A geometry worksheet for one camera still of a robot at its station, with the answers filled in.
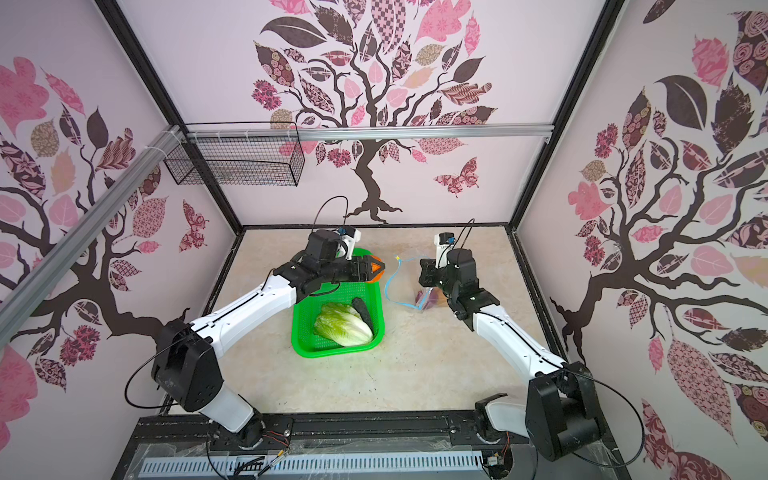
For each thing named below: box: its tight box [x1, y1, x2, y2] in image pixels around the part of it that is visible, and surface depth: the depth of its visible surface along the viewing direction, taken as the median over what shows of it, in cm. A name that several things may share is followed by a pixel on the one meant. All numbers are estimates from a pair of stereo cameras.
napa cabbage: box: [313, 303, 373, 347], surface depth 85 cm
